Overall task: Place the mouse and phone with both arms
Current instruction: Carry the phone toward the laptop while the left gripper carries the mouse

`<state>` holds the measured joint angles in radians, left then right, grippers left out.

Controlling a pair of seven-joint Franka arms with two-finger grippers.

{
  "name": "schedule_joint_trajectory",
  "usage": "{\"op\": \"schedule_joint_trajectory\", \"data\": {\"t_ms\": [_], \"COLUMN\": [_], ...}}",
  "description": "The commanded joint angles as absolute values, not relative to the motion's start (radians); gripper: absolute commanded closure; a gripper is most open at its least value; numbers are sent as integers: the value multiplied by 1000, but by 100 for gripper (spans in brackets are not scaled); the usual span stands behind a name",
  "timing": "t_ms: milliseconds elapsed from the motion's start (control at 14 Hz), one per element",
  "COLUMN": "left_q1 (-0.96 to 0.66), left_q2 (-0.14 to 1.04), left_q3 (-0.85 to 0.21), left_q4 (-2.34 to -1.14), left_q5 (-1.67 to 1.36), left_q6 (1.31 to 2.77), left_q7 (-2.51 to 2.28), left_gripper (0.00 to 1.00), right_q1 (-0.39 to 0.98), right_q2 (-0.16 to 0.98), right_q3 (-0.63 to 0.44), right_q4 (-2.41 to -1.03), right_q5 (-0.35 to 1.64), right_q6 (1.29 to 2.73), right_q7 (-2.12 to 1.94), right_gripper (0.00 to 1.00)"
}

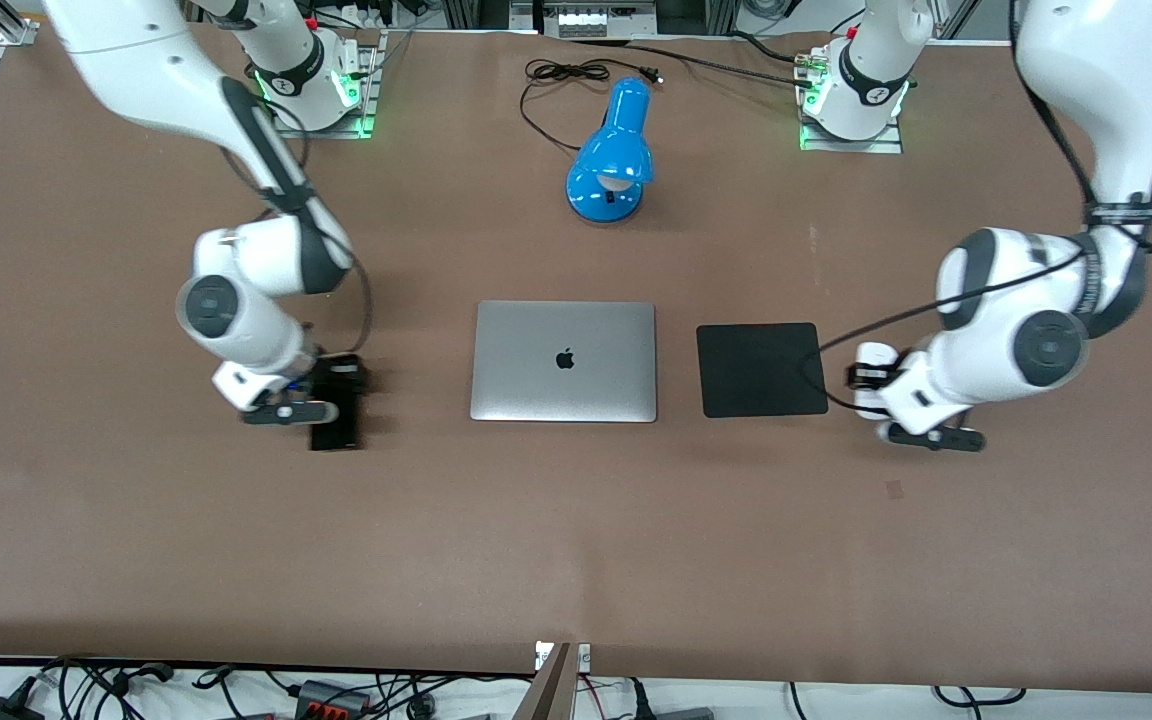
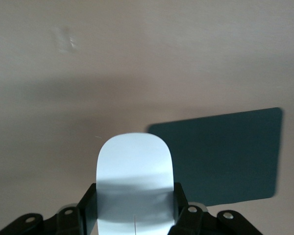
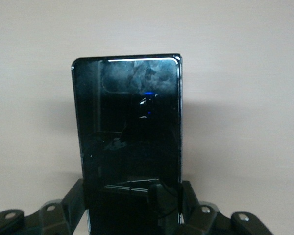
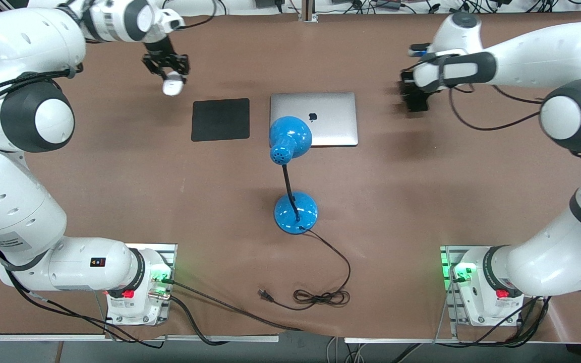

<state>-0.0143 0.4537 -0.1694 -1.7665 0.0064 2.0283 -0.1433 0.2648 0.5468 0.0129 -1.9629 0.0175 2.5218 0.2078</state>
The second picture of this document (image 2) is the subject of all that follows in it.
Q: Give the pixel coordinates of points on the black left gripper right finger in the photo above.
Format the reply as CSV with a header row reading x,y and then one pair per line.
x,y
181,208

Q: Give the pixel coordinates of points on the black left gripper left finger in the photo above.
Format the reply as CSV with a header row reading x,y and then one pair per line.
x,y
88,208

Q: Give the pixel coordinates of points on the dark teal mouse pad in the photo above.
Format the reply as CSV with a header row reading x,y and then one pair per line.
x,y
225,156

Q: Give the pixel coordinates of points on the white computer mouse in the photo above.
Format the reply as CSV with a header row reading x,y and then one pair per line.
x,y
134,176

